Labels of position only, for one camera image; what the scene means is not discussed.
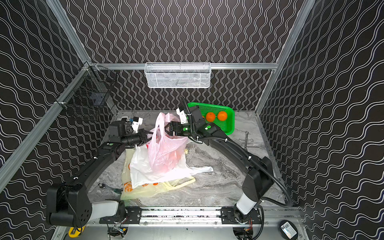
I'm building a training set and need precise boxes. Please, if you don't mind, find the yellow bag with orange print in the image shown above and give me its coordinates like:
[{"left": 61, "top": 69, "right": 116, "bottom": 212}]
[{"left": 120, "top": 149, "right": 196, "bottom": 201}]

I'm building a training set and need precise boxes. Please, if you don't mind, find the white plastic bag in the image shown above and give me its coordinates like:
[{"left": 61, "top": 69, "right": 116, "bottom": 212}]
[{"left": 130, "top": 146, "right": 214, "bottom": 188}]

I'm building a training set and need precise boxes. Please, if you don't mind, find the black round device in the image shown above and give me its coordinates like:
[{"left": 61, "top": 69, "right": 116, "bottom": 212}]
[{"left": 278, "top": 220, "right": 299, "bottom": 240}]

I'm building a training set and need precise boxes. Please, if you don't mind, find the yellow tape measure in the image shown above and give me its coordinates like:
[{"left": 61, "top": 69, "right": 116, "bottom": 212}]
[{"left": 68, "top": 228, "right": 84, "bottom": 239}]

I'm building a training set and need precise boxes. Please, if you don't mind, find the large orange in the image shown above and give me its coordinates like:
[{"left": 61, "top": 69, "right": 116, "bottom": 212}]
[
  {"left": 205, "top": 112, "right": 216, "bottom": 122},
  {"left": 217, "top": 111, "right": 228, "bottom": 122}
]

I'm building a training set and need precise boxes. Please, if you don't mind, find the large orange top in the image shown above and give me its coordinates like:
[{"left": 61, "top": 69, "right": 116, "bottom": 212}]
[{"left": 217, "top": 111, "right": 228, "bottom": 122}]

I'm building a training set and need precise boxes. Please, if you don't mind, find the white wire mesh basket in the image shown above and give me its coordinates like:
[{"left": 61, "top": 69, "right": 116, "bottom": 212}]
[{"left": 144, "top": 62, "right": 212, "bottom": 89}]

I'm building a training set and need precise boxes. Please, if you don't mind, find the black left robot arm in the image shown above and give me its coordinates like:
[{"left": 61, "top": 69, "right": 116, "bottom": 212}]
[{"left": 46, "top": 117, "right": 150, "bottom": 229}]

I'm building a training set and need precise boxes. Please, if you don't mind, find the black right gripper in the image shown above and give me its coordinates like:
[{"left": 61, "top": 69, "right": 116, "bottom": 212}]
[{"left": 163, "top": 122, "right": 198, "bottom": 138}]

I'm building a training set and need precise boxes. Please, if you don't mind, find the pink plastic bag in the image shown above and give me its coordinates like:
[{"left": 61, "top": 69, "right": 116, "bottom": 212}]
[{"left": 148, "top": 113, "right": 189, "bottom": 174}]

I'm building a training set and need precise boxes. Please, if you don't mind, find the black wire basket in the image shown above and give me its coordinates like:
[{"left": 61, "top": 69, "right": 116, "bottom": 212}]
[{"left": 59, "top": 66, "right": 118, "bottom": 122}]

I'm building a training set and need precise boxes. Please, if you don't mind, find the silver wrench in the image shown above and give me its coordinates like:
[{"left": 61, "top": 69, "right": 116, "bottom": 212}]
[{"left": 244, "top": 131, "right": 249, "bottom": 150}]

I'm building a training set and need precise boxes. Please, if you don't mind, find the large orange middle right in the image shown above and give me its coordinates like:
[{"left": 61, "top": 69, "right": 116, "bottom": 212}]
[{"left": 205, "top": 112, "right": 216, "bottom": 122}]

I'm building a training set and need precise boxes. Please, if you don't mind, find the green plastic basket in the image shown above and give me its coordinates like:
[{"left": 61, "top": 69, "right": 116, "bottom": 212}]
[{"left": 188, "top": 102, "right": 235, "bottom": 135}]

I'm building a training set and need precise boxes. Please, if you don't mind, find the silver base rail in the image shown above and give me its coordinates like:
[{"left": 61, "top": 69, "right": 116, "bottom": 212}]
[{"left": 99, "top": 207, "right": 263, "bottom": 228}]

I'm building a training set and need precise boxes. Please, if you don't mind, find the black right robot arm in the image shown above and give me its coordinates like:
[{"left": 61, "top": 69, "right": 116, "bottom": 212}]
[{"left": 166, "top": 96, "right": 293, "bottom": 223}]

